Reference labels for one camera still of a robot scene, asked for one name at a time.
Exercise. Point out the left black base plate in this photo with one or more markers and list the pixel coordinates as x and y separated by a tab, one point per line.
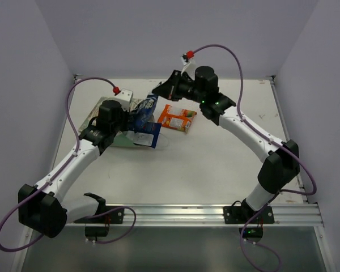
114	217

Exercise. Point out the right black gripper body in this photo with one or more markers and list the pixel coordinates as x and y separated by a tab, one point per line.
185	90

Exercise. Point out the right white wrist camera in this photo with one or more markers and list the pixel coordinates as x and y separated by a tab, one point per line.
189	64

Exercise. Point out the dark blue white snack packet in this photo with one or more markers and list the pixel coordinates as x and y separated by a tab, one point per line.
146	136

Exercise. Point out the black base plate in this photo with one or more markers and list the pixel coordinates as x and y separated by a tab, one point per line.
114	217
241	214

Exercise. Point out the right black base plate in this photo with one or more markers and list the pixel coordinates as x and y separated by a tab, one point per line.
241	214

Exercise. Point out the orange snack packet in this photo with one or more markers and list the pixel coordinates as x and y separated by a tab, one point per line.
176	118

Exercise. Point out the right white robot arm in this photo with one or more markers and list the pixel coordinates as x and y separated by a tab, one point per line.
278	158

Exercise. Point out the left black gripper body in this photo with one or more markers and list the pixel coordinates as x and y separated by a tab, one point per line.
130	120

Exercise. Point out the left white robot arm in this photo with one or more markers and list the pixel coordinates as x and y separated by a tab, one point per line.
42	206

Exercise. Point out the green printed paper bag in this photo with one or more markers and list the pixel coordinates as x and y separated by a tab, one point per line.
120	140

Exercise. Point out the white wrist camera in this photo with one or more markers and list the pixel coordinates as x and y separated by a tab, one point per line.
124	98
189	64

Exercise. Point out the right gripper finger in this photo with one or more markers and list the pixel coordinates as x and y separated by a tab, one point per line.
175	81
163	90

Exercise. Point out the aluminium mounting rail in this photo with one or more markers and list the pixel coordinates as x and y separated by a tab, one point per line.
212	215

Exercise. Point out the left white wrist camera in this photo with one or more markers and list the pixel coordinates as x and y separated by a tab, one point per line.
124	98

